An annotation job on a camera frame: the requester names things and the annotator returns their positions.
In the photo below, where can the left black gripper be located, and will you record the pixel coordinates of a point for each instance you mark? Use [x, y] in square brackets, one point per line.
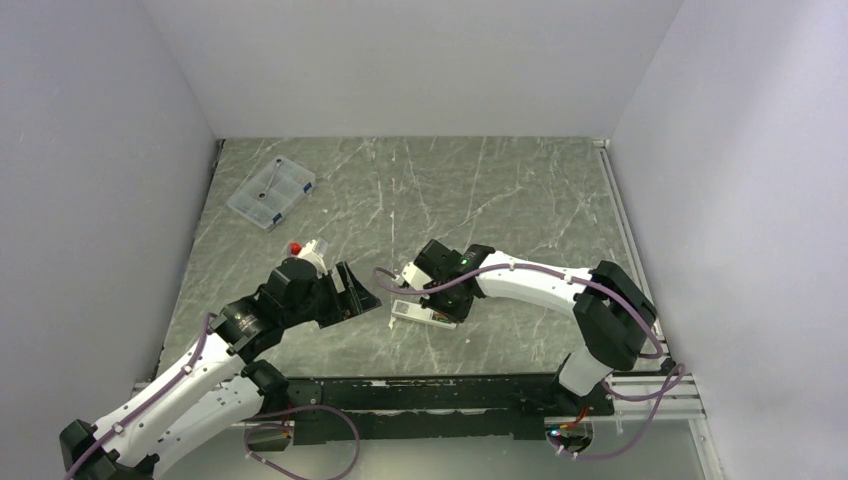
[360, 299]

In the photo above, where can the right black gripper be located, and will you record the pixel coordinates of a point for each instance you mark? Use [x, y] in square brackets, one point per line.
[458, 314]

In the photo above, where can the white remote control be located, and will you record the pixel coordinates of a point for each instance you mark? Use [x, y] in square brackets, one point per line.
[414, 312]

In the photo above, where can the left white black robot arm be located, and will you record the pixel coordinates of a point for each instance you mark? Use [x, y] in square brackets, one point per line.
[220, 380]

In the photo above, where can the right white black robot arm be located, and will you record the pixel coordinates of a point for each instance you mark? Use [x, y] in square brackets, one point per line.
[614, 316]

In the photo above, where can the clear plastic organizer box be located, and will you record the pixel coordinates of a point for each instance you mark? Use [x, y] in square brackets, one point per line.
[269, 196]

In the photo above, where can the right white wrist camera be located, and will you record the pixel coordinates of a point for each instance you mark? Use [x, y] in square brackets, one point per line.
[413, 280]

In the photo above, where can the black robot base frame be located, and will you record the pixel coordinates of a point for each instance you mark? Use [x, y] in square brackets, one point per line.
[521, 406]

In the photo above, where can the aluminium rail right edge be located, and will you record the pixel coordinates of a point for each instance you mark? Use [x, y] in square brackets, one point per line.
[600, 147]

